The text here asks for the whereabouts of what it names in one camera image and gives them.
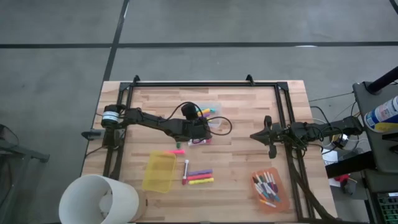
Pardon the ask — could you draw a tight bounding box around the white cylindrical bucket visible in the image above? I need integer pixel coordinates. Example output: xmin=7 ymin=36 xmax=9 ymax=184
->
xmin=58 ymin=174 xmax=140 ymax=224

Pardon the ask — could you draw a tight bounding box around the yellow plastic bin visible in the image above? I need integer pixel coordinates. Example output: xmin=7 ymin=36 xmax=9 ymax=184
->
xmin=141 ymin=150 xmax=177 ymax=194

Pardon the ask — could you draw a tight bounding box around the black aluminium table frame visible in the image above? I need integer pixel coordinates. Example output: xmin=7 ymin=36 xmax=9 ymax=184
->
xmin=104 ymin=74 xmax=336 ymax=223

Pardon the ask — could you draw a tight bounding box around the black cap thin Sharpie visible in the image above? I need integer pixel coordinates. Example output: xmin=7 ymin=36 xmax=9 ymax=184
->
xmin=252 ymin=176 xmax=264 ymax=194

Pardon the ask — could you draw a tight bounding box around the red cap white marker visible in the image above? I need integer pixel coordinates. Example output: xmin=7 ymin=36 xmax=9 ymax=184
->
xmin=182 ymin=159 xmax=190 ymax=185

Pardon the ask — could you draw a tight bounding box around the clear plastic bin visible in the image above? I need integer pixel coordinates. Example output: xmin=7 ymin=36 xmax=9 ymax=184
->
xmin=185 ymin=101 xmax=223 ymax=129

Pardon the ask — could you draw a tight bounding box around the orange plastic bin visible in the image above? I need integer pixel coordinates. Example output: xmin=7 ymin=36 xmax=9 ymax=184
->
xmin=250 ymin=167 xmax=292 ymax=215

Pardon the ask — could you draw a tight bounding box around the backlit keyboard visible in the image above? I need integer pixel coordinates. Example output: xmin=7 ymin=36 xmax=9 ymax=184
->
xmin=376 ymin=192 xmax=398 ymax=223

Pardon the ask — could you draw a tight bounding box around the grey cart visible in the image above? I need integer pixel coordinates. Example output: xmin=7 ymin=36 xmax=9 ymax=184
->
xmin=353 ymin=81 xmax=398 ymax=174

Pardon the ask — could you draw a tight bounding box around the white blue spray can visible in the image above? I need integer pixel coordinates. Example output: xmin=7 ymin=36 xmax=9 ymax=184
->
xmin=364 ymin=95 xmax=398 ymax=134

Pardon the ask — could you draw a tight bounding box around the black pole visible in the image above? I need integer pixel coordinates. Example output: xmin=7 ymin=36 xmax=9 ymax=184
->
xmin=366 ymin=67 xmax=398 ymax=95

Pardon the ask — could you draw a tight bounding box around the small metal controller box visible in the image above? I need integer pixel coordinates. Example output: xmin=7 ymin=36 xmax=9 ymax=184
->
xmin=332 ymin=133 xmax=351 ymax=149

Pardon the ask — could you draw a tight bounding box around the purple cap thin Sharpie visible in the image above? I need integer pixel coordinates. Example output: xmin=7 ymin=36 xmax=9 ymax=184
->
xmin=269 ymin=172 xmax=279 ymax=193

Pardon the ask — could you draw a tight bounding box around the magenta Expo marker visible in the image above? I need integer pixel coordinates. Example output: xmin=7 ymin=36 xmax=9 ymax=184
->
xmin=187 ymin=138 xmax=213 ymax=147

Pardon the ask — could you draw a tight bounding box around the grey metal stand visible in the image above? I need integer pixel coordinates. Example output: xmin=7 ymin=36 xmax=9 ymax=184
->
xmin=0 ymin=123 xmax=50 ymax=224

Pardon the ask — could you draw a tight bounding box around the yellow Sharpie highlighter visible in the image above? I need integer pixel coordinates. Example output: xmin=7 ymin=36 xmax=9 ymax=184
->
xmin=188 ymin=177 xmax=215 ymax=185

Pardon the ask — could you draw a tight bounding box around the lavender highlighter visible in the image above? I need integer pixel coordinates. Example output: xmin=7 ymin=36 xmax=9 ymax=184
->
xmin=187 ymin=169 xmax=214 ymax=176

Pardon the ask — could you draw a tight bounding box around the violet cap thin Sharpie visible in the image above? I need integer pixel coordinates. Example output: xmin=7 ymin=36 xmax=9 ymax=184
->
xmin=262 ymin=172 xmax=272 ymax=194

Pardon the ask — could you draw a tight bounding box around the black clamp bracket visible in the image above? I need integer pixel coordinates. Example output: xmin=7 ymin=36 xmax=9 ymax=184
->
xmin=81 ymin=129 xmax=103 ymax=141

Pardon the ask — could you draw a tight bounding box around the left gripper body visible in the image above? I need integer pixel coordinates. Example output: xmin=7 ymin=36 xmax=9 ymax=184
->
xmin=182 ymin=118 xmax=214 ymax=142

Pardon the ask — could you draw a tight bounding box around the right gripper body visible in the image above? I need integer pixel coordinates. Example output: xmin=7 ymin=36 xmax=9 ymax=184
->
xmin=264 ymin=115 xmax=292 ymax=159

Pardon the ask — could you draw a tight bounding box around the red highlighter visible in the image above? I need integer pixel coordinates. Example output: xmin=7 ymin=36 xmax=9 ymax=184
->
xmin=187 ymin=173 xmax=213 ymax=181

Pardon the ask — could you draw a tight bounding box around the white paper sheet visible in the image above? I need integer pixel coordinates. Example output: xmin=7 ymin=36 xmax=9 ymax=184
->
xmin=322 ymin=149 xmax=340 ymax=167

